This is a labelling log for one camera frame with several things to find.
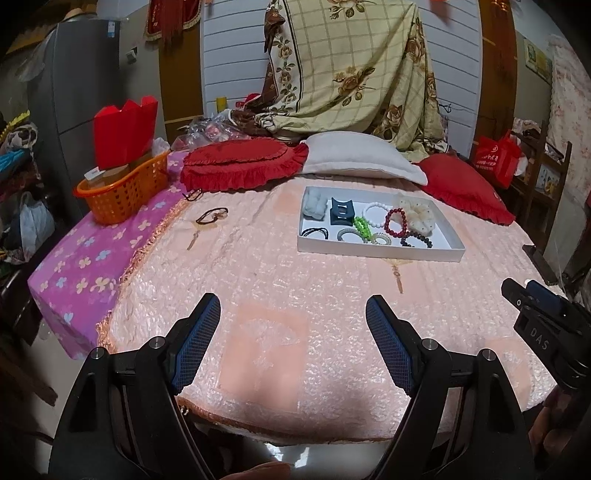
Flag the right red pillow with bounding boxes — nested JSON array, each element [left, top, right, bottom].
[[418, 153, 515, 226]]

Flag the clear plastic bags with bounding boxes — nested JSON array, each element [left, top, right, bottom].
[[171, 109, 250, 152]]

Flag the white shallow cardboard tray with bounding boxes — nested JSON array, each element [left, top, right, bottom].
[[297, 186, 466, 262]]

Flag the red box in basket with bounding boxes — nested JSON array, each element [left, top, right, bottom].
[[92, 96, 158, 170]]

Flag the orange plastic basket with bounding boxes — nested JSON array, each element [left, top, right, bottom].
[[73, 151, 170, 225]]

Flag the small black hair clip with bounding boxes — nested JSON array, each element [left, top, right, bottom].
[[182, 189, 204, 202]]

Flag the grey refrigerator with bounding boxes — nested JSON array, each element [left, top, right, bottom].
[[27, 15, 123, 216]]

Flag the white pillow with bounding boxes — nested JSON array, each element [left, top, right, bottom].
[[301, 131, 428, 186]]

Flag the red shopping bag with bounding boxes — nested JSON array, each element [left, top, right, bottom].
[[471, 131, 522, 189]]

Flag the wooden chair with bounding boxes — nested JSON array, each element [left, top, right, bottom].
[[510, 122, 572, 251]]

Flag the floral beige quilt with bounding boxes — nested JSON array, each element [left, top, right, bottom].
[[230, 1, 447, 163]]

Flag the purple floral bed sheet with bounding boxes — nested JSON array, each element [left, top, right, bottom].
[[28, 152, 185, 359]]

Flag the pink quilted bedspread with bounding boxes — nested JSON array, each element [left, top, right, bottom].
[[98, 177, 555, 443]]

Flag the dark bead bracelet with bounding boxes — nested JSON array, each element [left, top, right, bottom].
[[399, 230, 435, 250]]

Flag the red bead bracelet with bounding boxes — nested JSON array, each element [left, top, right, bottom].
[[383, 207, 410, 239]]

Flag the grey fluffy scrunchie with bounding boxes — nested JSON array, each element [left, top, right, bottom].
[[301, 189, 328, 221]]

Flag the blue plastic hair claw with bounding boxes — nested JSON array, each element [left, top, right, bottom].
[[329, 198, 356, 227]]

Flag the green bead bracelet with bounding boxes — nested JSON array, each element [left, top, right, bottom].
[[351, 215, 374, 243]]

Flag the white pearl bead bracelet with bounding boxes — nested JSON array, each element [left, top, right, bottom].
[[361, 201, 388, 229]]

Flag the right hand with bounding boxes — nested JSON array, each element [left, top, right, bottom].
[[528, 386, 590, 459]]

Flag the cream dotted tulle scrunchie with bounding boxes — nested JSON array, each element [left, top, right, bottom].
[[399, 197, 436, 236]]

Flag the left hand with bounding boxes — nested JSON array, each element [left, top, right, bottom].
[[222, 461, 291, 480]]

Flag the left red ruffled pillow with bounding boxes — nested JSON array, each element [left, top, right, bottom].
[[180, 137, 308, 192]]

